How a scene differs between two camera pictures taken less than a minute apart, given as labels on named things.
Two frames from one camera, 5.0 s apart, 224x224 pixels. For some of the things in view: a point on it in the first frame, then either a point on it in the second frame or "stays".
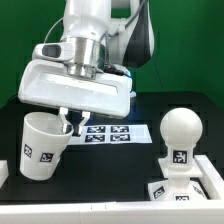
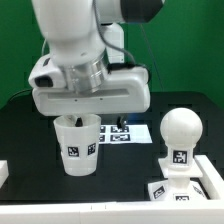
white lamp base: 178,187 stays
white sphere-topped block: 180,130 stays
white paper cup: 43,141 to 78,136
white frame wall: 174,211 stays
